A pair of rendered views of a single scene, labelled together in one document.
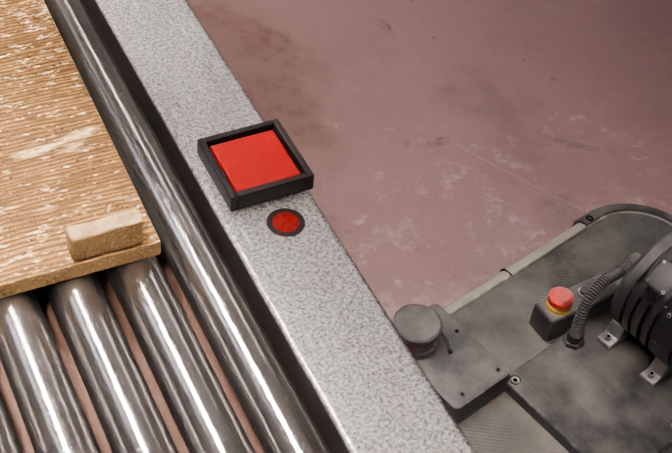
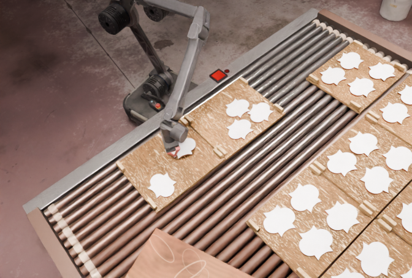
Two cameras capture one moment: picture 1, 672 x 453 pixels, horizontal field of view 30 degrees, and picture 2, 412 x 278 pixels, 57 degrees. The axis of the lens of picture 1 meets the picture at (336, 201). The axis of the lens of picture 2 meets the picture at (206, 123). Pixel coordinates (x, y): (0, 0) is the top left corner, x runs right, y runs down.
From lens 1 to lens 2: 2.05 m
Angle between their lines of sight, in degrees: 57
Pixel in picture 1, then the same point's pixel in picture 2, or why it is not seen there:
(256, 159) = (218, 75)
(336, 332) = (243, 62)
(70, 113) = (219, 96)
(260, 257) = (234, 72)
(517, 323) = not seen: hidden behind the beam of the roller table
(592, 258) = (140, 107)
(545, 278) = (147, 113)
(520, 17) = (35, 151)
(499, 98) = (69, 150)
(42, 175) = (233, 93)
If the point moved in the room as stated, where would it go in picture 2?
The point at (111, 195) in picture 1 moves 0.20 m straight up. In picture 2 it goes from (233, 85) to (233, 58)
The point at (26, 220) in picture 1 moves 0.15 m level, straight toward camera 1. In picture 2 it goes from (243, 92) to (265, 80)
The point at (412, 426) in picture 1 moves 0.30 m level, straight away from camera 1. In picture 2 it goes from (253, 53) to (203, 56)
